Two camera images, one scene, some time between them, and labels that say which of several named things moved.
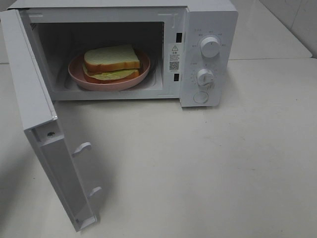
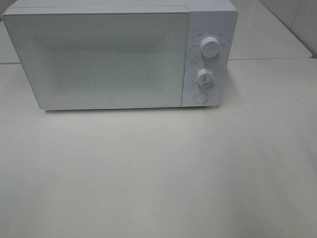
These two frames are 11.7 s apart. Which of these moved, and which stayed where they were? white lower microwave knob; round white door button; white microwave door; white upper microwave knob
Moved: white microwave door
Stayed: white lower microwave knob; round white door button; white upper microwave knob
